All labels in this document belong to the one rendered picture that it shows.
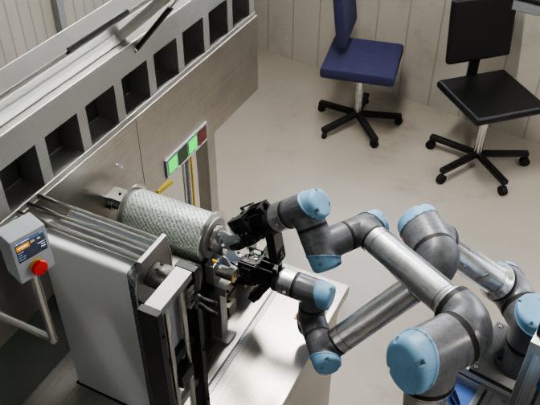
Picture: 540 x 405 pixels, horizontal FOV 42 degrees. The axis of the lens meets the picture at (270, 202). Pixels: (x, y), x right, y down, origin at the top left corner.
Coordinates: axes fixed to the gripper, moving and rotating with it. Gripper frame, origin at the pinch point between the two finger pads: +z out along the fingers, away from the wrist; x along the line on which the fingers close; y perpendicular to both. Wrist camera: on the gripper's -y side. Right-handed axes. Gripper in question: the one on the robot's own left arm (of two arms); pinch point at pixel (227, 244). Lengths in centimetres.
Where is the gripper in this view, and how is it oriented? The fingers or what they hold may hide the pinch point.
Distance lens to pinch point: 187.5
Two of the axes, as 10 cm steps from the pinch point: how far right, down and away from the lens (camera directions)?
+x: -4.4, 5.7, -6.9
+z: -6.9, 2.8, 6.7
